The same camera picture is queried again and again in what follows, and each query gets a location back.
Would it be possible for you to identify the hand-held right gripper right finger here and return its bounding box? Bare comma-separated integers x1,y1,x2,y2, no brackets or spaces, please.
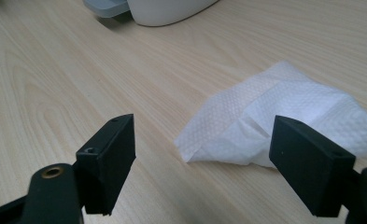
269,115,357,217

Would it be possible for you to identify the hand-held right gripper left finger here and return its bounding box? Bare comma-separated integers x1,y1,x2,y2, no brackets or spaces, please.
75,113,137,217

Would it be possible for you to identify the white paper tissue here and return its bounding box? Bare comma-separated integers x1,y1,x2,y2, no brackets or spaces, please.
174,60,367,169

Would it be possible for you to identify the white grey pedal trash can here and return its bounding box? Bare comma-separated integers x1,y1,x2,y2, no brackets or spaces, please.
82,0,219,27

